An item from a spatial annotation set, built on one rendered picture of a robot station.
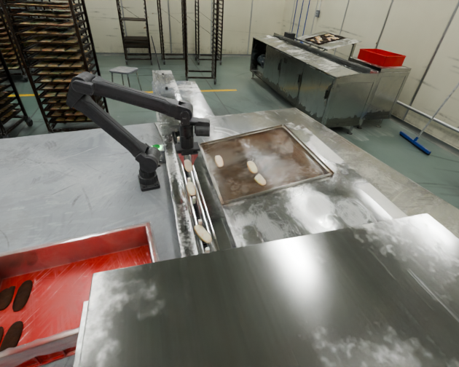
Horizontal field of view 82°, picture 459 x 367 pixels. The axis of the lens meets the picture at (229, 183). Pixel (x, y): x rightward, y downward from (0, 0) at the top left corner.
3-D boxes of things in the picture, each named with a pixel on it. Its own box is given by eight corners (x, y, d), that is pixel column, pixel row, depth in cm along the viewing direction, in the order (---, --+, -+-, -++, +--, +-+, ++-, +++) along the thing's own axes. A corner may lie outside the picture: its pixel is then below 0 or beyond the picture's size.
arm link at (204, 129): (182, 103, 108) (179, 111, 101) (210, 104, 109) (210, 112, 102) (183, 129, 115) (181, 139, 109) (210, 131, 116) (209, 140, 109)
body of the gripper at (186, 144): (199, 152, 115) (199, 137, 110) (176, 154, 112) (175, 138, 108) (197, 145, 120) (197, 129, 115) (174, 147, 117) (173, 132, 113)
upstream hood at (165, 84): (152, 78, 253) (151, 68, 248) (171, 78, 258) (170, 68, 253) (162, 137, 158) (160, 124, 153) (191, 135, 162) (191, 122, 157)
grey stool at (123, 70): (143, 95, 457) (140, 68, 430) (132, 103, 428) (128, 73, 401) (124, 93, 462) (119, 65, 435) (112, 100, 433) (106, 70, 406)
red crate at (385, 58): (356, 58, 390) (359, 48, 382) (374, 57, 401) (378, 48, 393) (382, 66, 352) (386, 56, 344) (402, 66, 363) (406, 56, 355)
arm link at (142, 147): (65, 90, 104) (53, 99, 96) (86, 67, 99) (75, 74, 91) (153, 164, 126) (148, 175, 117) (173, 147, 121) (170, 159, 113)
